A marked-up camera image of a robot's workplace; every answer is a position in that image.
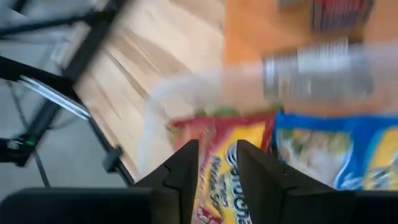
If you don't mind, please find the red roast beef ramen packet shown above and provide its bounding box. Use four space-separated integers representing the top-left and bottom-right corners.
169 113 276 224

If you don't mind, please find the tall clear plastic bin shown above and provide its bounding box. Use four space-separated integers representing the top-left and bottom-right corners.
136 40 398 178

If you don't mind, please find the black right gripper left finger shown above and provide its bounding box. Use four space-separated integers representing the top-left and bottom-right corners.
0 139 200 224

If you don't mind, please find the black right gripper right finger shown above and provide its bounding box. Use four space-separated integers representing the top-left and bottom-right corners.
236 139 398 224

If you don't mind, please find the blue soy sauce ramen packet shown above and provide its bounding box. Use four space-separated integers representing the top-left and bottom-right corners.
273 110 398 191

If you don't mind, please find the black clamp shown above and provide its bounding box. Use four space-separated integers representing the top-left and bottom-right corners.
102 146 125 174

